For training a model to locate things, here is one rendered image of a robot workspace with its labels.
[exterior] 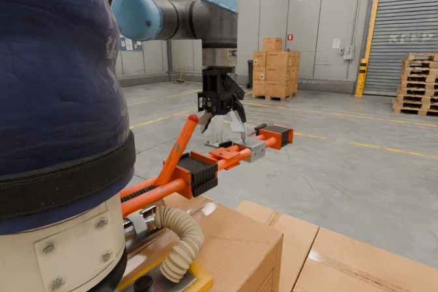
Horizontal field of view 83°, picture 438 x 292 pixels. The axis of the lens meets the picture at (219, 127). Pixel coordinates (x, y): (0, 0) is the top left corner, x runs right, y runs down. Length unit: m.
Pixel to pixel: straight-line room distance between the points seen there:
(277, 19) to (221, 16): 9.62
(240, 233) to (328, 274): 0.59
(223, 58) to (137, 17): 0.21
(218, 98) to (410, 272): 0.98
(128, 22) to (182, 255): 0.43
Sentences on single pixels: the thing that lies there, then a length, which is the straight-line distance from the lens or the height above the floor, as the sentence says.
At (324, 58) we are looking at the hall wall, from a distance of 9.68.
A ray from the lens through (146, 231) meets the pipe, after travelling 0.52.
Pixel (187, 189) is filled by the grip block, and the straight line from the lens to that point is 0.50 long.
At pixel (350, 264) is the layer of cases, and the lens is 1.20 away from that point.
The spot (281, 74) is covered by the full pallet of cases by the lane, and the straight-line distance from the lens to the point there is 7.22.
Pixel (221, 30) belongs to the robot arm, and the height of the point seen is 1.37.
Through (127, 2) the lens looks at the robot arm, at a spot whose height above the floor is 1.41.
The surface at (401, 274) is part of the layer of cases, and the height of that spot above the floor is 0.54.
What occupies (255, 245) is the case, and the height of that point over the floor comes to 0.94.
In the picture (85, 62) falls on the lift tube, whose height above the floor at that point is 1.31.
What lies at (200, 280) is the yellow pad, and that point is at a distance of 0.48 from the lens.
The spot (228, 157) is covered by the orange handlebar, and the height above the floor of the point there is 1.09.
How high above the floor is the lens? 1.32
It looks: 17 degrees down
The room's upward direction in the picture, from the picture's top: straight up
